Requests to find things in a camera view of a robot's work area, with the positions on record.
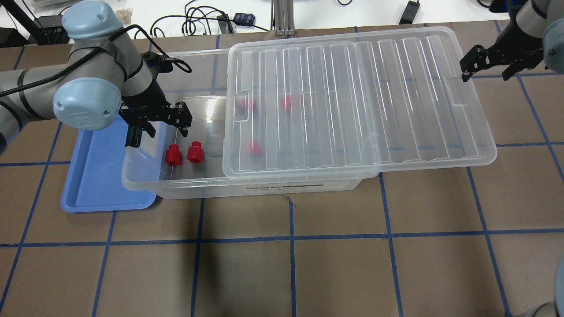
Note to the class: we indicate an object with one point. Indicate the black blue connector plug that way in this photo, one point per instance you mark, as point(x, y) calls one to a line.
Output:
point(244, 19)

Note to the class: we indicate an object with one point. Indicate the small parts bag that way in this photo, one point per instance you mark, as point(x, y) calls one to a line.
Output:
point(125, 15)

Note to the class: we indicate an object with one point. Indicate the clear plastic storage box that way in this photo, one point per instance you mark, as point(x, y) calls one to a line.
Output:
point(145, 169)

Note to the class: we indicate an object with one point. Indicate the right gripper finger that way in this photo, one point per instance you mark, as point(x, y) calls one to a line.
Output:
point(510, 72)
point(466, 76)

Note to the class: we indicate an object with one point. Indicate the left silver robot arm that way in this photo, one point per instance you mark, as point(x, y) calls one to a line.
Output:
point(105, 76)

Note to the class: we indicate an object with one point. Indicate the aluminium frame post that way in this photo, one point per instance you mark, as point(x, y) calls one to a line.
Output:
point(282, 23)

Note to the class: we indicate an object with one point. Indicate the black device box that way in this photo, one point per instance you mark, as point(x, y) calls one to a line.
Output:
point(53, 28)

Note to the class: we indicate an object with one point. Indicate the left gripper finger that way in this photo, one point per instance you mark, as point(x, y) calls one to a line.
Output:
point(134, 135)
point(184, 131)

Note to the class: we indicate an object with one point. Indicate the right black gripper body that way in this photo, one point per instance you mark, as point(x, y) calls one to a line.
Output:
point(515, 47)

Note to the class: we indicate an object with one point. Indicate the black power adapter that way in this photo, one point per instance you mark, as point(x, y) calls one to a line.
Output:
point(410, 12)

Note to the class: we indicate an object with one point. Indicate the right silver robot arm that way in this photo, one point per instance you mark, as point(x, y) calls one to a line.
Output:
point(534, 34)

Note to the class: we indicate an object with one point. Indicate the red block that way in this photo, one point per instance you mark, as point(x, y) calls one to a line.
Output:
point(254, 148)
point(173, 155)
point(195, 153)
point(290, 103)
point(246, 105)

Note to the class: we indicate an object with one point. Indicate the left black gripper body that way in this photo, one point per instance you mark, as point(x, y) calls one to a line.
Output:
point(146, 101)

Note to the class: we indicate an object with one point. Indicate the blue plastic tray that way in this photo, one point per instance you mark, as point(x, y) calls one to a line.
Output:
point(94, 181)

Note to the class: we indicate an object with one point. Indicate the clear plastic box lid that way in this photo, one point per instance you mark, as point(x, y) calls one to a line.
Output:
point(377, 101)

